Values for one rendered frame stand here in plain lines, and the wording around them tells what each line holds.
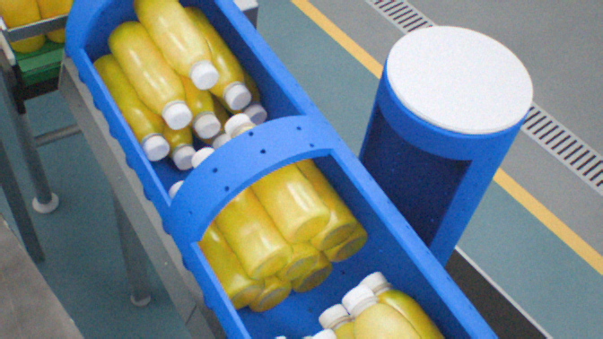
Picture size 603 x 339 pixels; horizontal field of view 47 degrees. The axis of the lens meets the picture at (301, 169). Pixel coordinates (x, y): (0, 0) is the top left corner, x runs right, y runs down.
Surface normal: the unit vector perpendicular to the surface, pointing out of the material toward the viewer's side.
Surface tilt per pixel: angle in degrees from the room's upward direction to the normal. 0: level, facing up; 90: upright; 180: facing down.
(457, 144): 90
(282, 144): 1
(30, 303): 4
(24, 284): 4
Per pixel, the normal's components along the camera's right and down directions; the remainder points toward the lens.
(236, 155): -0.20, -0.44
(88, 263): 0.11, -0.61
